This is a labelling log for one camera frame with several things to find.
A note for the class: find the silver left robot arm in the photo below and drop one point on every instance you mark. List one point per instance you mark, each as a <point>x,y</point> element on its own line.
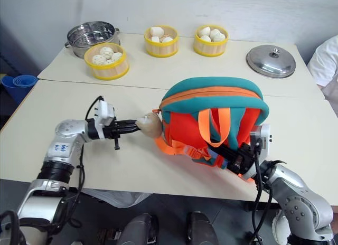
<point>66,150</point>

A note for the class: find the blue stacked cups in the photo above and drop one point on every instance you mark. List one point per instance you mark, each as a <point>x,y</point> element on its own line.
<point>19,85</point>

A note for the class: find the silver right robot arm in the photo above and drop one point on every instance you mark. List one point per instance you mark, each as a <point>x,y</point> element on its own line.
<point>295,192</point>

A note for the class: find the stainless steel steamer pot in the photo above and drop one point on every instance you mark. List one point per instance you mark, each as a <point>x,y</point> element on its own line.
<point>87,35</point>

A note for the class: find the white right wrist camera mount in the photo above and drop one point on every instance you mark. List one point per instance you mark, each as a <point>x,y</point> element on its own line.
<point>264,139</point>

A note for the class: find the orange and teal backpack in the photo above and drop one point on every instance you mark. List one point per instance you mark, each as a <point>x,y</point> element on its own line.
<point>185,118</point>

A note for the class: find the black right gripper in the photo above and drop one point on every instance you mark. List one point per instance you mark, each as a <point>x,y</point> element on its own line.
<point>244,161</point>

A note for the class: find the white plastic bag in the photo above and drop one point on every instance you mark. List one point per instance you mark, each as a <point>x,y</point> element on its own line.
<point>118,197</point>

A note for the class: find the plain white round bun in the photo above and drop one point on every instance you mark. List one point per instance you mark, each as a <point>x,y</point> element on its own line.
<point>204,31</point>
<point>215,33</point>
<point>206,39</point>
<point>219,38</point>

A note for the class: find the white rectangular bun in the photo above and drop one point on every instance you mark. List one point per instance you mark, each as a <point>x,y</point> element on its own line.
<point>156,31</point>
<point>167,39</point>
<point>155,39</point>

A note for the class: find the bamboo steamer with round buns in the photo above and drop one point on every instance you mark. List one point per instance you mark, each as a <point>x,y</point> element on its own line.
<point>210,48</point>

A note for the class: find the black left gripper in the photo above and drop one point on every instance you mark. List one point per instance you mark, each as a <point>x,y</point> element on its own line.
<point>112,131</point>

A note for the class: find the person in white shirt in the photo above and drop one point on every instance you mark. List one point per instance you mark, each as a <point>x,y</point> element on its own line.
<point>324,62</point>

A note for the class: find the bamboo steamer with speckled buns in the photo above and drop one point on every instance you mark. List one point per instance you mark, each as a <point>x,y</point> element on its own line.
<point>108,70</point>

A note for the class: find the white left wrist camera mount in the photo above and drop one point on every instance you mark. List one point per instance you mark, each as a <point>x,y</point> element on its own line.
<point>105,111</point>

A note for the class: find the beige round bun-like object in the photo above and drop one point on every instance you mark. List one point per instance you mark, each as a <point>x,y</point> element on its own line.
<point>150,126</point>

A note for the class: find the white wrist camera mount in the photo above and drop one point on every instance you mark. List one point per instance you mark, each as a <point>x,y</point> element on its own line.
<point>264,139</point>
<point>105,111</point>

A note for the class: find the dark rounded shape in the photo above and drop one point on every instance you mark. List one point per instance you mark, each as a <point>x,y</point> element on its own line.
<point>140,229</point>
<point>202,227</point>

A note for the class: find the stainless steel pot lid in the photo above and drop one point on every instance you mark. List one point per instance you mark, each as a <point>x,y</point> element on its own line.
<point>270,61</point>

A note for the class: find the white rounded robot cover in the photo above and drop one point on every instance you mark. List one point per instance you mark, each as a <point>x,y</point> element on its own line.
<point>281,229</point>

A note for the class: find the bamboo steamer with rectangular buns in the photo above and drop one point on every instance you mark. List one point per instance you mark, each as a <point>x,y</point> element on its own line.
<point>161,48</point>

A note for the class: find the speckled white bun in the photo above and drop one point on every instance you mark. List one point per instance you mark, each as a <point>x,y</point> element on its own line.
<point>109,61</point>
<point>117,56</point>
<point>106,51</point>
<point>98,59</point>

